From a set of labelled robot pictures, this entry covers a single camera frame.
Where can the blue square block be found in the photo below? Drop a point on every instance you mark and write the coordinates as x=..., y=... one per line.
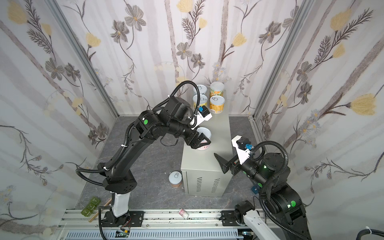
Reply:
x=255, y=189

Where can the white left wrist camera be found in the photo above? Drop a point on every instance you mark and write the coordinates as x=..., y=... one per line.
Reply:
x=202, y=115

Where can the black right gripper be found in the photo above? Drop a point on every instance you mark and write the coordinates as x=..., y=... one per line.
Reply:
x=235, y=165

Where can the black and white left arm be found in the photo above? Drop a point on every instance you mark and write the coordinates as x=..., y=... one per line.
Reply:
x=173, y=116

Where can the salmon label can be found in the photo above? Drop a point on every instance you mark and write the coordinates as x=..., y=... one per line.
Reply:
x=175, y=179

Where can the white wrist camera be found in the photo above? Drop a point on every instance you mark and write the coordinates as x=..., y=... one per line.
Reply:
x=243, y=148
x=202, y=115

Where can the grey metal cabinet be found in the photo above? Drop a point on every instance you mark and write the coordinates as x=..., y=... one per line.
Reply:
x=202, y=175

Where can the green orange peach can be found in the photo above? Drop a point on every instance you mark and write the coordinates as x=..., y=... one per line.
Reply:
x=217, y=89

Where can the white blue label can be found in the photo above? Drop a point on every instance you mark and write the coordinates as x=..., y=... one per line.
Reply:
x=202, y=89

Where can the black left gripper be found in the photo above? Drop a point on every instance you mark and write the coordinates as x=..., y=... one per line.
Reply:
x=193, y=138

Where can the green block toy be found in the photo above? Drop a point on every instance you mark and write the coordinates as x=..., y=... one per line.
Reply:
x=91, y=206

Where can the yellow label can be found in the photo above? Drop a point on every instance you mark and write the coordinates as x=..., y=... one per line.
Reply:
x=217, y=104
x=203, y=100

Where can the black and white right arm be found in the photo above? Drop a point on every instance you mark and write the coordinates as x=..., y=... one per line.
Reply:
x=266, y=165

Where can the pink label can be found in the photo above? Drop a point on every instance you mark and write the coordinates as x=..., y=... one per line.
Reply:
x=207, y=133

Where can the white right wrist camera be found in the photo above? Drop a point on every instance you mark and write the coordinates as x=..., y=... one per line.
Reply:
x=243, y=148

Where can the small pink bottle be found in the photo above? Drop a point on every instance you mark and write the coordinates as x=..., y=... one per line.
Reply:
x=184, y=214

